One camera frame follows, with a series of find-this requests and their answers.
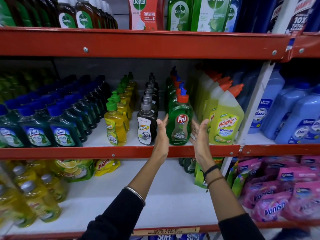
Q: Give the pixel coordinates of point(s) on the row of lime cleaner bottles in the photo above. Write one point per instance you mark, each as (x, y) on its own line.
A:
(225, 127)

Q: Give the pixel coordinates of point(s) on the silver bangle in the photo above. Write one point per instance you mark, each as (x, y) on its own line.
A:
(136, 194)

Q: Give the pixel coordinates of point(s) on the red metal shelf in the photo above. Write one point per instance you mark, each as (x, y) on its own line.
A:
(150, 44)

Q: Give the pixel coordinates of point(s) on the orange label strip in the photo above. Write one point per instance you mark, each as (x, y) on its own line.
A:
(165, 231)

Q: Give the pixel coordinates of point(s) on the black wristband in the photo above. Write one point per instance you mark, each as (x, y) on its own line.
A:
(211, 169)

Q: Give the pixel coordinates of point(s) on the dark blue white-label bottle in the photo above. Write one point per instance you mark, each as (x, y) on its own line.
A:
(302, 12)

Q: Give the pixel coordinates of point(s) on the blue disinfectant bottle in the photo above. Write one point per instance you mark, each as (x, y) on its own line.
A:
(233, 14)

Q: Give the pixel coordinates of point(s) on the small green pouches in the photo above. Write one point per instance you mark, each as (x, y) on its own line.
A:
(237, 184)

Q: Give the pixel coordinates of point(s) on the green refill pouch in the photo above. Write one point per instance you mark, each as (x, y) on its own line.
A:
(198, 177)

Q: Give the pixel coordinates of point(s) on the pink foaming refill pouch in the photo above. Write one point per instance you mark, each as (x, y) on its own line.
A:
(147, 14)

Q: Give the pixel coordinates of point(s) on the yellow pouch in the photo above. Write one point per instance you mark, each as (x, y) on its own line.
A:
(106, 166)

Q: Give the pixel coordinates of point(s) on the person's left hand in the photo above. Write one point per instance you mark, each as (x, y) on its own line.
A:
(162, 142)

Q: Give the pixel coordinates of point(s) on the person's left forearm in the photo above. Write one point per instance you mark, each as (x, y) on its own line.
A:
(120, 214)

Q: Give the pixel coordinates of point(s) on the blue price tag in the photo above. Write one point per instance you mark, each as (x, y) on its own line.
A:
(290, 43)

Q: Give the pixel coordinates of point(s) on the row of yellow pump bottles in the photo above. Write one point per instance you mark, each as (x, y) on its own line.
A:
(125, 112)

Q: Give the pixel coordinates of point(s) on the group of yellow silver-capped bottles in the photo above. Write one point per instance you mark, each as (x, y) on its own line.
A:
(37, 202)

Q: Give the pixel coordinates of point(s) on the person's right forearm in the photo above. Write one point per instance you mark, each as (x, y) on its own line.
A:
(225, 202)

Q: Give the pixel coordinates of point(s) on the pile of pink pouches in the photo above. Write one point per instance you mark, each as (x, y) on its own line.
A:
(275, 204)

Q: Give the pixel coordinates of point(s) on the row of brown antiseptic bottles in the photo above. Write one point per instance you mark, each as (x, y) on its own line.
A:
(83, 17)

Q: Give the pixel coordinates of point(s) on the green disinfectant bottle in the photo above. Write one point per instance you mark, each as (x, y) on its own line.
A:
(180, 14)

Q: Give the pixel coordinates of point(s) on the green Dettol handwash bottles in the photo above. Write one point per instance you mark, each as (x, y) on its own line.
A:
(210, 14)

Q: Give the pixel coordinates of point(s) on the small black pump bottle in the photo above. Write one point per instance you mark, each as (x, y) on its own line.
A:
(145, 127)

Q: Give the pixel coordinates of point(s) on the person's right hand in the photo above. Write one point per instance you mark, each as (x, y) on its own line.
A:
(202, 147)

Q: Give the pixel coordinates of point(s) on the row of light blue bottles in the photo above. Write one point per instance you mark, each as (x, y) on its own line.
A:
(300, 114)

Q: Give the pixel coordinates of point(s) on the row of teal blue-capped bottles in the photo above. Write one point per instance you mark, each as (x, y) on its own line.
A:
(37, 132)

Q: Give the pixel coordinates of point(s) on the blue Surf Excel packets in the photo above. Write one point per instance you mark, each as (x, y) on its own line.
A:
(165, 237)

